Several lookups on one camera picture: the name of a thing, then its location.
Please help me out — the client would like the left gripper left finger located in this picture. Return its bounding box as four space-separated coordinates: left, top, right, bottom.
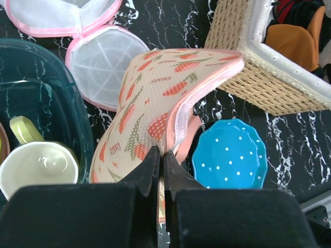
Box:
121 146 161 247

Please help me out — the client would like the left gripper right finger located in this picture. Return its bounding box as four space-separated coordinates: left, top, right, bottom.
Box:
163 151 206 247

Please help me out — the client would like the floral mesh laundry bag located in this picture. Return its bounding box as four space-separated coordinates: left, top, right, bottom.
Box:
89 48 245 225

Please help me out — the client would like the white round mesh bra bag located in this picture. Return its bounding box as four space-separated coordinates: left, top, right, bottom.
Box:
1 0 149 111

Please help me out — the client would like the red and black bra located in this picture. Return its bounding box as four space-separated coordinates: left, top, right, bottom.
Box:
271 0 325 28

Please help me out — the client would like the blue polka dot plate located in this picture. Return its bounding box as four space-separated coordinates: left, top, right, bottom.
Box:
192 119 268 190

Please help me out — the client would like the cream cup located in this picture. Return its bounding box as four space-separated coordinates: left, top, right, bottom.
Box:
1 116 79 200

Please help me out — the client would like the wicker basket with liner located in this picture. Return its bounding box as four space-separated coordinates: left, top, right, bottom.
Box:
205 1 330 116

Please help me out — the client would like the teal plastic bin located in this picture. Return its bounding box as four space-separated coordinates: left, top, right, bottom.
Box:
1 38 94 183

